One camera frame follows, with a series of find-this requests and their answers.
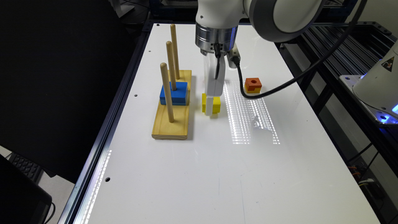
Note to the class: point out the blue block on peg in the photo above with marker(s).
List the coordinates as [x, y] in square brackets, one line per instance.
[179, 96]

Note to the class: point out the black monitor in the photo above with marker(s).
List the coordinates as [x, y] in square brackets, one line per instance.
[22, 200]

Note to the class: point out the black keyboard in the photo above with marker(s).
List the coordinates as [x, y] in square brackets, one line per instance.
[27, 167]

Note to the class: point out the middle wooden peg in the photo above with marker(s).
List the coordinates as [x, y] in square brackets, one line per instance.
[170, 58]

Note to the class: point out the orange block with hole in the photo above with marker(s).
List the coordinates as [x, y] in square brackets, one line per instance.
[253, 82]

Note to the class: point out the front wooden peg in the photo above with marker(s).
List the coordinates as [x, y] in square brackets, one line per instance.
[167, 93]

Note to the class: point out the wooden peg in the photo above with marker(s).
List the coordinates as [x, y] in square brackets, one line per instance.
[173, 33]
[167, 93]
[170, 58]

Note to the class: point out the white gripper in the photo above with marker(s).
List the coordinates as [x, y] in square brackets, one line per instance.
[214, 79]

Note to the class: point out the rear wooden peg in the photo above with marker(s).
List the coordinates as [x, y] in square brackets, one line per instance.
[173, 33]

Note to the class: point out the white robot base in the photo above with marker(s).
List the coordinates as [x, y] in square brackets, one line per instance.
[376, 90]

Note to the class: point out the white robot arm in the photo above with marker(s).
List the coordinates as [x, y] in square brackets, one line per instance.
[217, 25]

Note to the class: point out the yellow block with hole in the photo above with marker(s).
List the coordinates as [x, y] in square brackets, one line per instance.
[216, 104]

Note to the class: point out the small yellow block under orange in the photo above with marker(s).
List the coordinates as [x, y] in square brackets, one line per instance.
[253, 89]

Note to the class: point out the black aluminium frame rack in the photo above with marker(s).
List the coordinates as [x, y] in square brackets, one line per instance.
[355, 56]

